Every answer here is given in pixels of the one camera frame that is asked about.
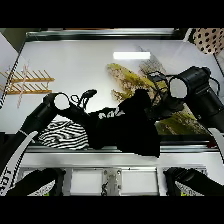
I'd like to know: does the silver frame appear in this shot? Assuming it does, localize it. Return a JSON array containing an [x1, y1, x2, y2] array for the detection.
[[16, 28, 224, 197]]

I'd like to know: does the black garment with white print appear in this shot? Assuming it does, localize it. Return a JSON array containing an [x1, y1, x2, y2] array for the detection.
[[87, 88, 163, 158]]

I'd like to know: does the wooden peg rack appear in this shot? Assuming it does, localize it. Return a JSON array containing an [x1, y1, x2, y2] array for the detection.
[[0, 68, 56, 96]]

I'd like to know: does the white black dotted fabric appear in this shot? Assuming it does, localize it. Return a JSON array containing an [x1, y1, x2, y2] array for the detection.
[[192, 28, 224, 55]]

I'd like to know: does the black cable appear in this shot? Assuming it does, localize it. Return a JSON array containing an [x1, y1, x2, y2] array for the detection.
[[208, 75, 222, 98]]

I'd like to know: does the black white striped garment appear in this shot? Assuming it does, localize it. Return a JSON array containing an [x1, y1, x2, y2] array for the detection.
[[37, 119, 90, 150]]

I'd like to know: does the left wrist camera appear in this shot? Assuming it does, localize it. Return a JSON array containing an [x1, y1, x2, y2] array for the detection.
[[79, 88, 98, 101]]

